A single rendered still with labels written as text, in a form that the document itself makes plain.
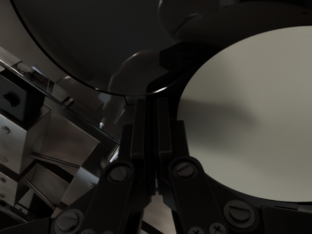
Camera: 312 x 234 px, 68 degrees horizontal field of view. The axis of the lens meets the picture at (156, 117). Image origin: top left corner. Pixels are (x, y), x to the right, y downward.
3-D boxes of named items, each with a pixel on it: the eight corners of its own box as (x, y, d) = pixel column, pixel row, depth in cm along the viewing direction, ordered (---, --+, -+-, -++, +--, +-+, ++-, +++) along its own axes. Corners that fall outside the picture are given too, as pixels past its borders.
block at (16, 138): (16, 86, 19) (-17, 107, 16) (52, 110, 19) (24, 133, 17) (11, 136, 24) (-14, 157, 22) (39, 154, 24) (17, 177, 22)
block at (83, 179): (99, 141, 19) (78, 168, 17) (132, 163, 20) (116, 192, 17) (76, 178, 25) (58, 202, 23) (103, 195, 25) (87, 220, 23)
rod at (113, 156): (125, 124, 16) (115, 137, 15) (141, 135, 16) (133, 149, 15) (104, 154, 19) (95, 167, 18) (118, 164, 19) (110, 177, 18)
